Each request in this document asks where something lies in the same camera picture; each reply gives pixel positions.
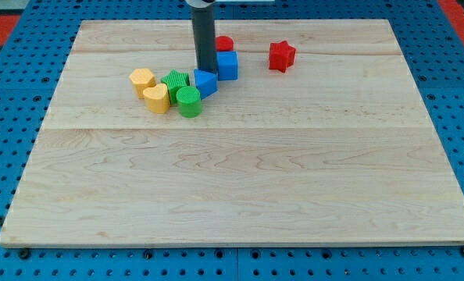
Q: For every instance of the blue cube block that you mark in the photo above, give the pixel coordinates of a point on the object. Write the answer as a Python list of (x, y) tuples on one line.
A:
[(227, 65)]

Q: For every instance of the green star block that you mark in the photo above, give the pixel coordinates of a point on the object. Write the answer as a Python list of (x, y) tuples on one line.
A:
[(175, 80)]

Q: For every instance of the red star block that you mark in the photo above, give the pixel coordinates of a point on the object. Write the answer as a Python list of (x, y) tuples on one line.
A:
[(281, 56)]

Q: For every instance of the green cylinder block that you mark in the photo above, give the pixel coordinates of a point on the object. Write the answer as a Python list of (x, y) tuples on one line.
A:
[(189, 101)]

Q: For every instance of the blue triangle block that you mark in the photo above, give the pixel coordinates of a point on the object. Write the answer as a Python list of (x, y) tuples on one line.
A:
[(207, 83)]

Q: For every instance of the yellow heart block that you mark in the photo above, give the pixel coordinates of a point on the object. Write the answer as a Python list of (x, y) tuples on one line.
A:
[(157, 98)]

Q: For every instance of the red cylinder block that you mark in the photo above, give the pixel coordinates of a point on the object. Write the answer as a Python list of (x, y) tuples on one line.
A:
[(224, 44)]

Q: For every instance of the light wooden board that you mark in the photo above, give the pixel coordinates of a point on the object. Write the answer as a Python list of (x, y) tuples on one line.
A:
[(338, 151)]

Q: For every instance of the yellow pentagon block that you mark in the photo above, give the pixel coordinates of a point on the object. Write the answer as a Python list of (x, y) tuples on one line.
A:
[(141, 79)]

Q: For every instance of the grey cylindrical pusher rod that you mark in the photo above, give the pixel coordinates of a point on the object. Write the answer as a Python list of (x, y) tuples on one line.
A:
[(203, 25)]

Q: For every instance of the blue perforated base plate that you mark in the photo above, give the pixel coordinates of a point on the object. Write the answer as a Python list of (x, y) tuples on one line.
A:
[(32, 61)]

